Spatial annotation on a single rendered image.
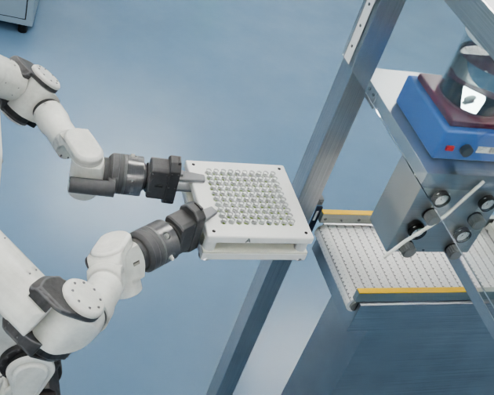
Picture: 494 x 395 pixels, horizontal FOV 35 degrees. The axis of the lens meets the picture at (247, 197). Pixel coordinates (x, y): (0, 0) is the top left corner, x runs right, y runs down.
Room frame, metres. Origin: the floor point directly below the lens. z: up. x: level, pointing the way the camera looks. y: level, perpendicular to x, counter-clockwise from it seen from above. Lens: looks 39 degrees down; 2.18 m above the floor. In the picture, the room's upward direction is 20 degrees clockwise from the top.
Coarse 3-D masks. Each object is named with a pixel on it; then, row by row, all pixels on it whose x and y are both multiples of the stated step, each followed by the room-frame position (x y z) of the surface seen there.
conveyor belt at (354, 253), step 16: (320, 240) 1.58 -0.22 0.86; (336, 240) 1.58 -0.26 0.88; (352, 240) 1.60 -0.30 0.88; (368, 240) 1.63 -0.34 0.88; (336, 256) 1.52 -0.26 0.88; (352, 256) 1.54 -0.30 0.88; (368, 256) 1.56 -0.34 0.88; (400, 256) 1.61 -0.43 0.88; (416, 256) 1.63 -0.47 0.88; (432, 256) 1.66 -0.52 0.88; (336, 272) 1.48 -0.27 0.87; (352, 272) 1.48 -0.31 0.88; (368, 272) 1.51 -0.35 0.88; (384, 272) 1.53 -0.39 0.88; (400, 272) 1.55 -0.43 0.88; (416, 272) 1.57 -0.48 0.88; (432, 272) 1.59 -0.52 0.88; (448, 272) 1.62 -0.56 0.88; (352, 288) 1.43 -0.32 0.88
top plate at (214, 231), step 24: (192, 168) 1.41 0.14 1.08; (216, 168) 1.44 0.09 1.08; (240, 168) 1.47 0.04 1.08; (264, 168) 1.50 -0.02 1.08; (192, 192) 1.34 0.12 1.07; (288, 192) 1.45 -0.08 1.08; (216, 216) 1.28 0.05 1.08; (240, 216) 1.31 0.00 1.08; (216, 240) 1.22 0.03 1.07; (240, 240) 1.24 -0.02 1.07; (264, 240) 1.27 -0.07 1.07; (288, 240) 1.30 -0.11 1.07; (312, 240) 1.32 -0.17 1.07
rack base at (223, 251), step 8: (184, 192) 1.38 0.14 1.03; (184, 200) 1.37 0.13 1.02; (192, 200) 1.36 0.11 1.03; (200, 240) 1.24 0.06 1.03; (200, 248) 1.23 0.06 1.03; (216, 248) 1.23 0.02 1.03; (224, 248) 1.24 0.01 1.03; (232, 248) 1.25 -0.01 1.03; (240, 248) 1.26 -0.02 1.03; (248, 248) 1.27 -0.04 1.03; (256, 248) 1.28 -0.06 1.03; (264, 248) 1.29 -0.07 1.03; (272, 248) 1.30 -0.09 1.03; (280, 248) 1.31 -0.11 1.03; (288, 248) 1.31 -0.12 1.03; (200, 256) 1.21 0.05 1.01; (208, 256) 1.22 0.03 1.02; (216, 256) 1.23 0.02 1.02; (224, 256) 1.24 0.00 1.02; (232, 256) 1.24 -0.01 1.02; (240, 256) 1.25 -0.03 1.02; (248, 256) 1.26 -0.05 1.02; (256, 256) 1.27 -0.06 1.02; (264, 256) 1.28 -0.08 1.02; (272, 256) 1.29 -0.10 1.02; (280, 256) 1.30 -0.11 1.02; (288, 256) 1.30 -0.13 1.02; (296, 256) 1.31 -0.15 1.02; (304, 256) 1.32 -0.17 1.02
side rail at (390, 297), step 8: (480, 288) 1.55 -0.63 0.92; (360, 296) 1.38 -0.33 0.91; (368, 296) 1.39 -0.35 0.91; (376, 296) 1.40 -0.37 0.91; (384, 296) 1.41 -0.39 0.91; (392, 296) 1.43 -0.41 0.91; (400, 296) 1.44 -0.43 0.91; (408, 296) 1.45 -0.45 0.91; (416, 296) 1.46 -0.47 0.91; (424, 296) 1.47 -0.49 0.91; (432, 296) 1.48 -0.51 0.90; (440, 296) 1.49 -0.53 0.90; (448, 296) 1.50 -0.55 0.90; (456, 296) 1.51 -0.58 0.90; (464, 296) 1.52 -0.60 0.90
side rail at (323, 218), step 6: (324, 216) 1.62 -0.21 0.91; (330, 216) 1.63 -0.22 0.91; (336, 216) 1.64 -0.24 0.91; (342, 216) 1.65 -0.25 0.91; (348, 216) 1.65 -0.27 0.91; (354, 216) 1.66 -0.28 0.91; (360, 216) 1.67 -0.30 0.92; (366, 216) 1.68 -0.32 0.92; (324, 222) 1.63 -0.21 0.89; (330, 222) 1.63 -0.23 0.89; (336, 222) 1.64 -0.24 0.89; (342, 222) 1.65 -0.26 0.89; (348, 222) 1.66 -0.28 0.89; (354, 222) 1.67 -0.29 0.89; (360, 222) 1.67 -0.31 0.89; (366, 222) 1.68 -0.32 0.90
